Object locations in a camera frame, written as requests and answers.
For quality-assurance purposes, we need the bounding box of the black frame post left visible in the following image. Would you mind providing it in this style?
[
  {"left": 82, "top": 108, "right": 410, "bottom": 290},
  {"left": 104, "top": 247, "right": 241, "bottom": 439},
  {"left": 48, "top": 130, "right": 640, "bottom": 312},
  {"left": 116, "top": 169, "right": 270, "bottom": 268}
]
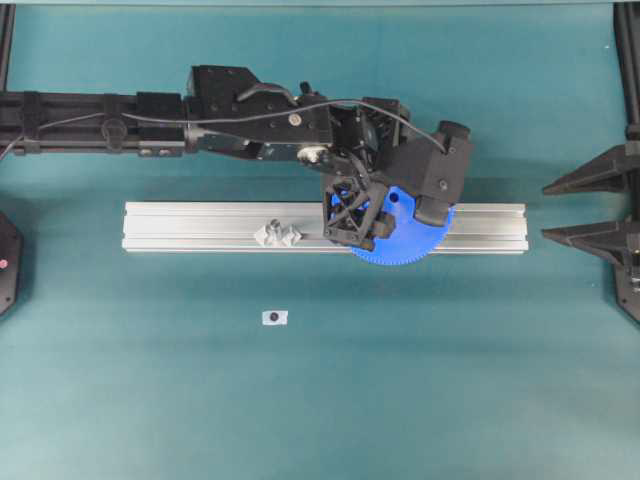
[{"left": 0, "top": 3, "right": 16, "bottom": 92}]

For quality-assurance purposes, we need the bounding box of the black base with red dot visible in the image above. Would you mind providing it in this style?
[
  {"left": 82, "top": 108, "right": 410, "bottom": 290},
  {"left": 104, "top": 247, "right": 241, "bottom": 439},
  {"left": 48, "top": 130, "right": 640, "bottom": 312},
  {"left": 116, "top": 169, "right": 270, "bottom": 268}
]
[{"left": 0, "top": 212, "right": 24, "bottom": 317}]

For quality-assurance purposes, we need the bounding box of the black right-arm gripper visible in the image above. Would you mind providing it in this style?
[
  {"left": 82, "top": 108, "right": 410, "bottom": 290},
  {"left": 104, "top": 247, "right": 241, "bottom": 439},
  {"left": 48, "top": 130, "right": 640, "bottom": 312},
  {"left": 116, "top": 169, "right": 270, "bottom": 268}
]
[{"left": 542, "top": 144, "right": 639, "bottom": 321}]

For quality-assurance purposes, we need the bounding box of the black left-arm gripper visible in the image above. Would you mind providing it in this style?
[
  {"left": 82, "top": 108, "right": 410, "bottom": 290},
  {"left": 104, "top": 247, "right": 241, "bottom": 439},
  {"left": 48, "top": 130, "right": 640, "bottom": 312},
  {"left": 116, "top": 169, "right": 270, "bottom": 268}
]
[{"left": 297, "top": 106, "right": 406, "bottom": 251}]

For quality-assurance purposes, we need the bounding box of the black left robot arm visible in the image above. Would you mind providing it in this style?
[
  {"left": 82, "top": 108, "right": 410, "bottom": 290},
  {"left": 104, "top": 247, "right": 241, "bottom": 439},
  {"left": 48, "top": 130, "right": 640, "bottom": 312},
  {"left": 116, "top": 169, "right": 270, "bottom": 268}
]
[{"left": 1, "top": 66, "right": 410, "bottom": 251}]

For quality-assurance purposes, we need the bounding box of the large blue plastic gear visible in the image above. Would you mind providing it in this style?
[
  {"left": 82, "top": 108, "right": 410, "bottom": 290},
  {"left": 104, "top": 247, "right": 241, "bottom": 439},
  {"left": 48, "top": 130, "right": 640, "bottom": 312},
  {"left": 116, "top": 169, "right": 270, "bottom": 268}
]
[{"left": 351, "top": 186, "right": 456, "bottom": 266}]

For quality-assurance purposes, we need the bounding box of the thin black cable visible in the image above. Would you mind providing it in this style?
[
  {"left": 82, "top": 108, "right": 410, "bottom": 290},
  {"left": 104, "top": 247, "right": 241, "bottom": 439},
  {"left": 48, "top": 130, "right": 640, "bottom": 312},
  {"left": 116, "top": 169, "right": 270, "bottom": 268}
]
[{"left": 0, "top": 97, "right": 450, "bottom": 161}]

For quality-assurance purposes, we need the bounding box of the silver aluminium extrusion rail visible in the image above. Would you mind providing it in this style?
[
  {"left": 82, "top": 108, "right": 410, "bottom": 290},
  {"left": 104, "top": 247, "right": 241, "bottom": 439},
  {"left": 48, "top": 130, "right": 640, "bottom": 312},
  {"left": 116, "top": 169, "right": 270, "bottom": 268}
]
[{"left": 122, "top": 202, "right": 529, "bottom": 255}]

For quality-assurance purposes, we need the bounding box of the black frame post right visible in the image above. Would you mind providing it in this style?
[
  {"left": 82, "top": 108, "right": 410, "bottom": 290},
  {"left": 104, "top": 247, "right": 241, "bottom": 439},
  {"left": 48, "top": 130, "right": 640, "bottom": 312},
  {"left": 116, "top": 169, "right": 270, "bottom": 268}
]
[{"left": 613, "top": 1, "right": 639, "bottom": 141}]

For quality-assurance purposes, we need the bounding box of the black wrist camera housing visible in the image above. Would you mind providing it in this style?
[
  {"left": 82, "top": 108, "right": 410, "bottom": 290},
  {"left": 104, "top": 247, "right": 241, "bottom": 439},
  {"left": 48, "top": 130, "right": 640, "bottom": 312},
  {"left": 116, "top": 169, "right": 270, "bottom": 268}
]
[{"left": 376, "top": 121, "right": 473, "bottom": 227}]

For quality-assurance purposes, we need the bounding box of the black frame post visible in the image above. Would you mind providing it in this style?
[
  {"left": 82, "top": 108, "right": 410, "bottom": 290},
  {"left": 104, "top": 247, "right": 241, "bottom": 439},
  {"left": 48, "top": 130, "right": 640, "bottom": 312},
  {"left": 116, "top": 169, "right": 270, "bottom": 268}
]
[
  {"left": 613, "top": 1, "right": 639, "bottom": 141},
  {"left": 0, "top": 3, "right": 16, "bottom": 92}
]

